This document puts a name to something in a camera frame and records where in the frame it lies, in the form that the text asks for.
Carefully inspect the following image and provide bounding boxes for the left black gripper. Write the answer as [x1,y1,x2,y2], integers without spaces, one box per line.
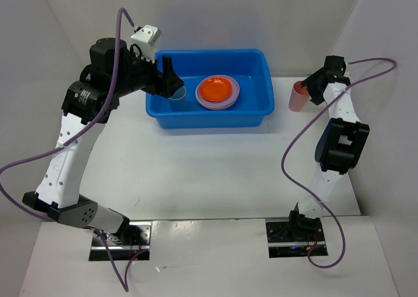
[112,45,184,99]

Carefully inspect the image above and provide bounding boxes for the blue plastic cup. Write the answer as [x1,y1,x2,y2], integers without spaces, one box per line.
[168,86,187,112]

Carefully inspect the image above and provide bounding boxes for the pink plastic cup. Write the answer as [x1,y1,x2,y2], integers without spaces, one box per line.
[289,81,310,112]

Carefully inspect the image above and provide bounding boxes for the orange plastic plate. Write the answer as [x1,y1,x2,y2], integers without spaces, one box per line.
[198,76,233,102]

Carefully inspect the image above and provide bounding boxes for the pink plastic plate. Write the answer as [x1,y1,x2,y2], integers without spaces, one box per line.
[201,103,233,110]

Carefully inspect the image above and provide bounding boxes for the purple plastic plate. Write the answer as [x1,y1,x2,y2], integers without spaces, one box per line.
[195,75,240,104]

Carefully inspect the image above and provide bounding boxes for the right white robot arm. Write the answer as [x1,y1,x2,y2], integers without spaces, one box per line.
[286,55,370,242]

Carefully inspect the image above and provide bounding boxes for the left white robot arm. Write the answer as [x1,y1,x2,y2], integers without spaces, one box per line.
[22,38,184,245]

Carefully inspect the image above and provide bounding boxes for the blue plastic bin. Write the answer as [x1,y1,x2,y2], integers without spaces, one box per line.
[146,49,274,129]

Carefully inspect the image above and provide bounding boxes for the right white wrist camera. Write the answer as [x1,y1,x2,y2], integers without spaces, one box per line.
[343,63,352,86]

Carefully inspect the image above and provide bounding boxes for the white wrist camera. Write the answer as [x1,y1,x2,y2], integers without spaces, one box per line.
[131,25,161,63]
[343,63,352,86]

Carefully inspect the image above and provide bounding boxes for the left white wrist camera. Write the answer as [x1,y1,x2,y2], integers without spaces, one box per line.
[131,25,161,63]

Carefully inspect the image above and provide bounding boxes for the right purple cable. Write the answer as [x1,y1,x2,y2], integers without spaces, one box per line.
[280,57,398,268]

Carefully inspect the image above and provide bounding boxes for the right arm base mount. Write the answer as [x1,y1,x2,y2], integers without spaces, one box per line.
[265,221,328,258]

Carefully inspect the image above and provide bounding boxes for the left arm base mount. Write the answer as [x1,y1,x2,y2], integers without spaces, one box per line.
[89,221,153,262]

